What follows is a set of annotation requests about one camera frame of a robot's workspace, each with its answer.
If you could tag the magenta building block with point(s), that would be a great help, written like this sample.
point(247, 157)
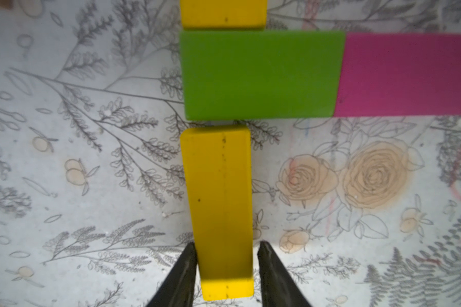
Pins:
point(400, 75)

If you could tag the yellow building block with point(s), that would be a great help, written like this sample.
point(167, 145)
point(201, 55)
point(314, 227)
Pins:
point(223, 14)
point(218, 171)

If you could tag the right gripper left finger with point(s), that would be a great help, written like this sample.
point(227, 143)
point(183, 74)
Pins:
point(178, 288)

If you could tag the green building block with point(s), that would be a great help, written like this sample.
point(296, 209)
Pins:
point(245, 75)

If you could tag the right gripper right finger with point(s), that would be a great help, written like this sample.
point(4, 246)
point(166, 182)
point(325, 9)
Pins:
point(277, 286)

